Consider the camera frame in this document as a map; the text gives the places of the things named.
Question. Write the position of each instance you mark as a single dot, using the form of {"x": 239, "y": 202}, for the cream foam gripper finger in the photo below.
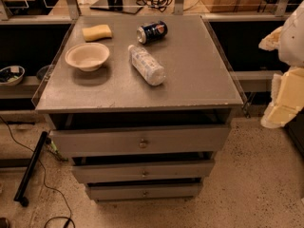
{"x": 271, "y": 41}

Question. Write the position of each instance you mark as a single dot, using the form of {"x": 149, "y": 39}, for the yellow sponge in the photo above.
{"x": 96, "y": 33}

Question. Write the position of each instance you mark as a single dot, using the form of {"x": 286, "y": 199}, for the beige paper bowl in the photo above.
{"x": 87, "y": 56}

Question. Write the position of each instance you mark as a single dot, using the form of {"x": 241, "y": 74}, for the grey metal beam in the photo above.
{"x": 255, "y": 81}

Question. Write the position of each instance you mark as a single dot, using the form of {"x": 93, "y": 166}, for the grey top drawer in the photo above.
{"x": 140, "y": 140}

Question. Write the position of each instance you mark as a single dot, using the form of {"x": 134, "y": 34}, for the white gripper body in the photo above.
{"x": 294, "y": 43}

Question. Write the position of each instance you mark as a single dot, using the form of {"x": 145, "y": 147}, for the grey drawer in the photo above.
{"x": 140, "y": 192}
{"x": 140, "y": 140}
{"x": 144, "y": 171}

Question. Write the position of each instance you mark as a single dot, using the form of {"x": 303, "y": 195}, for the black monitor stand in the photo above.
{"x": 121, "y": 6}

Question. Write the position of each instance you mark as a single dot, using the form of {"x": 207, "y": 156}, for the grey middle drawer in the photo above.
{"x": 144, "y": 171}

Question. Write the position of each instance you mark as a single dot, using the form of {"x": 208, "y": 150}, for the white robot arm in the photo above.
{"x": 291, "y": 40}

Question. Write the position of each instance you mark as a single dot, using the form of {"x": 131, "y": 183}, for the blue pepsi can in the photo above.
{"x": 151, "y": 32}

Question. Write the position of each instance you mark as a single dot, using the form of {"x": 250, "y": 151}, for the grey bottom drawer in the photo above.
{"x": 140, "y": 192}

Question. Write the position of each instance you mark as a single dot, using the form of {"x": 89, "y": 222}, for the clear plastic water bottle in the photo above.
{"x": 147, "y": 65}

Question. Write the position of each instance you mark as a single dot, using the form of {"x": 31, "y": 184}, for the white bowl with items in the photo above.
{"x": 11, "y": 75}

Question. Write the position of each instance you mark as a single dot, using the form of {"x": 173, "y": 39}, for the grey drawer cabinet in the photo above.
{"x": 197, "y": 90}

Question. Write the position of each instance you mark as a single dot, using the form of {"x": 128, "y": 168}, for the black bar on floor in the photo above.
{"x": 20, "y": 194}

